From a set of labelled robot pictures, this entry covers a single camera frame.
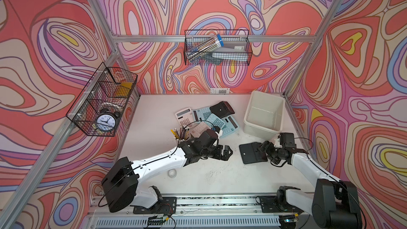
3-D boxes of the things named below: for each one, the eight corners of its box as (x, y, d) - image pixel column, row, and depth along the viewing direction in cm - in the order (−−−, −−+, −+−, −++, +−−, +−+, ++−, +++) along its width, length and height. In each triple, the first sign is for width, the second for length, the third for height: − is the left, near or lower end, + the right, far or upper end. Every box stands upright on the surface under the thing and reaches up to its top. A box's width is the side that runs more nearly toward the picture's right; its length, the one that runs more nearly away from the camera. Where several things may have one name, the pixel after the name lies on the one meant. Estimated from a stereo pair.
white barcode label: (209, 94, 126) (210, 88, 122) (210, 93, 127) (210, 87, 123) (228, 95, 126) (229, 89, 121) (228, 93, 127) (229, 88, 122)
